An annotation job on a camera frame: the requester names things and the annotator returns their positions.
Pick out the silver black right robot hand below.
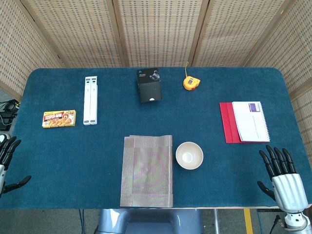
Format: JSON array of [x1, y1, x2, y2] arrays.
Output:
[[256, 144, 308, 215]]

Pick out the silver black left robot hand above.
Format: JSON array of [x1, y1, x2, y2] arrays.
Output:
[[0, 133, 32, 195]]

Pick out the beige bowl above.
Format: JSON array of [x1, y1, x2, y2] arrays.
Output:
[[175, 141, 204, 170]]

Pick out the grey-brown woven placemat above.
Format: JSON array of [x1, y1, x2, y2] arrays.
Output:
[[119, 135, 174, 208]]

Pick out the white spiral notebook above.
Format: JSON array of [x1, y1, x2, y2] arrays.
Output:
[[232, 101, 271, 143]]

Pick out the yellow curry roux box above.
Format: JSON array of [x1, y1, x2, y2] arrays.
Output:
[[41, 109, 77, 128]]

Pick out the blue felt table cover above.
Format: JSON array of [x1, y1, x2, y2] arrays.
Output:
[[0, 67, 308, 210]]

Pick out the metal table leg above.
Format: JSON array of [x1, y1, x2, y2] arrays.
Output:
[[212, 208, 220, 234]]

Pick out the red folder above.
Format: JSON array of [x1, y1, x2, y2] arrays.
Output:
[[219, 102, 244, 144]]

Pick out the white folding stand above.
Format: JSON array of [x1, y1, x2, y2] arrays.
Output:
[[83, 76, 98, 126]]

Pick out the blue-grey robot torso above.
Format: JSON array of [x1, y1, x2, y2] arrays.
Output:
[[96, 208, 203, 234]]

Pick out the yellow tape measure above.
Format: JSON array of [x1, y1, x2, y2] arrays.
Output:
[[183, 61, 201, 92]]

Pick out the black product box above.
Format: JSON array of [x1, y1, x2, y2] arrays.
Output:
[[136, 68, 163, 103]]

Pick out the woven bamboo folding screen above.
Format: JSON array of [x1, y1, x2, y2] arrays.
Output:
[[0, 0, 312, 159]]

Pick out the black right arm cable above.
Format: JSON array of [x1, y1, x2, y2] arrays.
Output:
[[274, 214, 285, 229]]

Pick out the black cables and adapter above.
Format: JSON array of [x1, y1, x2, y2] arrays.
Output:
[[0, 98, 20, 131]]

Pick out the blue floor cable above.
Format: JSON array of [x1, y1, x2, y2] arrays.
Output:
[[78, 209, 85, 234]]

